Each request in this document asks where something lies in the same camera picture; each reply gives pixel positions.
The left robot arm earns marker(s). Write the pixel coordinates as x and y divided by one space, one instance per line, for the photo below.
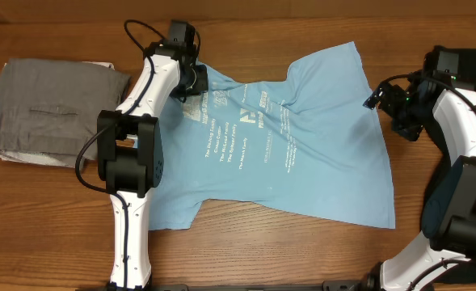
129 146

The black polo shirt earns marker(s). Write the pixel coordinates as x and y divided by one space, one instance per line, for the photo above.
449 218

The light blue printed t-shirt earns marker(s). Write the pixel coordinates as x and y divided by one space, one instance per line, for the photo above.
305 145

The folded grey trousers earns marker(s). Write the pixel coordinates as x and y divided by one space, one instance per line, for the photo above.
49 109

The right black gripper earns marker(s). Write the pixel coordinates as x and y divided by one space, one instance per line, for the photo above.
410 130

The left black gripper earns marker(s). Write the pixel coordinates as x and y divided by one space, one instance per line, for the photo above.
202 84

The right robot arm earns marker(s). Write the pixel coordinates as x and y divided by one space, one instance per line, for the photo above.
417 266

